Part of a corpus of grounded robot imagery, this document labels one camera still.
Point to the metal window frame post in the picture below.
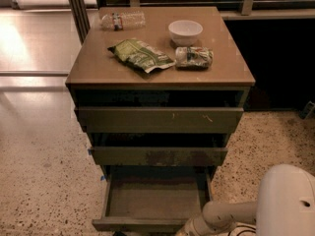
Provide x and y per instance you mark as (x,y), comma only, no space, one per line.
(81,19)

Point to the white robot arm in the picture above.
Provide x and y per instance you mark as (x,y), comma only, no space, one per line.
(285,207)

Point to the green chip bag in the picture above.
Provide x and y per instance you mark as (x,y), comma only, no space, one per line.
(138,54)

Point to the brown drawer cabinet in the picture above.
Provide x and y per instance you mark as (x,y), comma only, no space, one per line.
(99,79)

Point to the drawer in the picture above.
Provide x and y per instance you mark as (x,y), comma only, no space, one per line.
(179,120)
(151,199)
(159,156)

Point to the white bowl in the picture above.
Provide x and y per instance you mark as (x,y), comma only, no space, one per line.
(184,32)

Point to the crushed soda can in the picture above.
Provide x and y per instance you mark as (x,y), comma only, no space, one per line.
(193,57)

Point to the grey object at wall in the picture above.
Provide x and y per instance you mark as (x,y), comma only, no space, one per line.
(307,110)

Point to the clear plastic water bottle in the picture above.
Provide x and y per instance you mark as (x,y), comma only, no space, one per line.
(123,21)

